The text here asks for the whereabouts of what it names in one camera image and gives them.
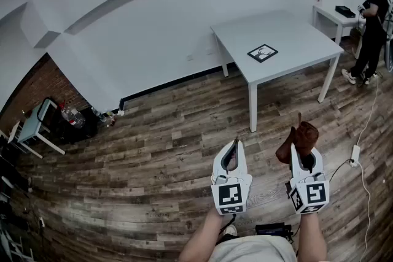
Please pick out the black cart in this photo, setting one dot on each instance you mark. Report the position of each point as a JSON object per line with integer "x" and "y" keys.
{"x": 78, "y": 133}

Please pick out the person's white shoe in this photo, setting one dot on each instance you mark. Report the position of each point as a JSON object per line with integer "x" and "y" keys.
{"x": 230, "y": 230}

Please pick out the black box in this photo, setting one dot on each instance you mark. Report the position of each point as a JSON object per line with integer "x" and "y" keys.
{"x": 345, "y": 11}

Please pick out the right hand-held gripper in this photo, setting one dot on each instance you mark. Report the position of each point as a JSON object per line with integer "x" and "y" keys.
{"x": 311, "y": 194}

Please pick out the clear water jug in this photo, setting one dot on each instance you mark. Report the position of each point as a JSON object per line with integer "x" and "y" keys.
{"x": 73, "y": 118}

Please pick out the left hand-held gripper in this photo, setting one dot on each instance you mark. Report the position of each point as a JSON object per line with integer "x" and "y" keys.
{"x": 230, "y": 196}

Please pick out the person's beige shirt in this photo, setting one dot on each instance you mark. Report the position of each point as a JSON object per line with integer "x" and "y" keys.
{"x": 251, "y": 250}

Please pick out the small clear plastic bottle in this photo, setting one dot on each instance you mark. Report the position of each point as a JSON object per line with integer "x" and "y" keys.
{"x": 99, "y": 115}

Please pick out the small white side table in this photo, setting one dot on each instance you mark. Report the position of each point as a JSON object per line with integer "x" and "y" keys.
{"x": 325, "y": 13}

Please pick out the large white table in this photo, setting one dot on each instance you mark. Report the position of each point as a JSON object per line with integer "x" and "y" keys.
{"x": 252, "y": 107}

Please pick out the white power strip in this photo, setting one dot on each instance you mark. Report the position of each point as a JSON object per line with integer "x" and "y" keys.
{"x": 355, "y": 156}

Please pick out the white wall outlet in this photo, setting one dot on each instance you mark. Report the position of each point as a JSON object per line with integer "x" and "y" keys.
{"x": 190, "y": 56}
{"x": 210, "y": 50}

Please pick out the black framed picture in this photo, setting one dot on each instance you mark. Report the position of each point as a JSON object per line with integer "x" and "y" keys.
{"x": 263, "y": 53}

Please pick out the white plug adapter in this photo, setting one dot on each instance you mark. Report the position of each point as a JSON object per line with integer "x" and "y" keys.
{"x": 120, "y": 113}

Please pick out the person's left forearm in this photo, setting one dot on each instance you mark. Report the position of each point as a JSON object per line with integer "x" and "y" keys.
{"x": 205, "y": 239}

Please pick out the person's right forearm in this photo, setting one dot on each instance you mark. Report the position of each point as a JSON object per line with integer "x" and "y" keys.
{"x": 313, "y": 236}

